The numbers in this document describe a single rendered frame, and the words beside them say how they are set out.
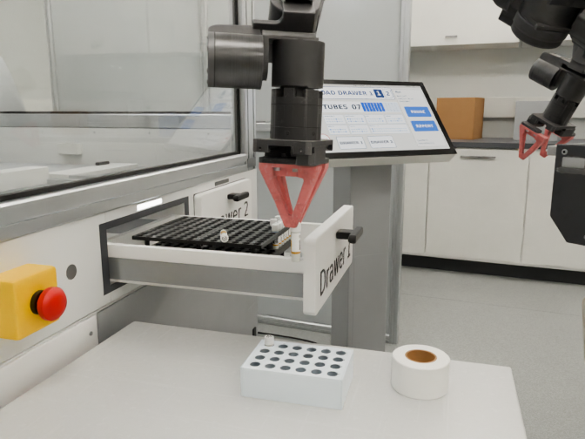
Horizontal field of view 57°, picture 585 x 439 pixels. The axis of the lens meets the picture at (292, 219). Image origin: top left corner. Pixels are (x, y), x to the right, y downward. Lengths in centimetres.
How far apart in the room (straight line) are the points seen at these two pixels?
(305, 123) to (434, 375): 33
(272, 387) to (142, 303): 39
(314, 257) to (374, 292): 118
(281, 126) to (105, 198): 38
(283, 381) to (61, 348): 33
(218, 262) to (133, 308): 22
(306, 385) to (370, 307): 127
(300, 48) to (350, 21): 199
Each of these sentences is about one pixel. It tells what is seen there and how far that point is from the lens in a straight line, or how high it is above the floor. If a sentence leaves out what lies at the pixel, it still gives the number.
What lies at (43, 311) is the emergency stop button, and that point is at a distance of 69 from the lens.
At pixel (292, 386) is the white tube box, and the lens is 66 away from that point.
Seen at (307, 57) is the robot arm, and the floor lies 115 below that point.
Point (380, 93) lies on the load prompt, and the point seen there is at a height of 115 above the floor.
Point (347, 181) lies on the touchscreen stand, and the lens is 178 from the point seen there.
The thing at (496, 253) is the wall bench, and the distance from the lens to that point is 383.
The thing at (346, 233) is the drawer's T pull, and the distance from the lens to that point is 85.
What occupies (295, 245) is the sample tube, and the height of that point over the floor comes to 95.
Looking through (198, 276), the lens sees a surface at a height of 86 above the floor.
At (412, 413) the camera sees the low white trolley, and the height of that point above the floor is 76.
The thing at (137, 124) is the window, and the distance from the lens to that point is 98.
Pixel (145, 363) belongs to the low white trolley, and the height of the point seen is 76.
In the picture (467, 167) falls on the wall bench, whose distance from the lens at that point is 375.
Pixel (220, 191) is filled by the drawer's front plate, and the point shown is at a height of 92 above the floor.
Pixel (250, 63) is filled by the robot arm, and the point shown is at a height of 115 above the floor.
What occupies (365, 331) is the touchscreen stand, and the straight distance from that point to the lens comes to 194.
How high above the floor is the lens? 110
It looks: 11 degrees down
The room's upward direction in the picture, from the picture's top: straight up
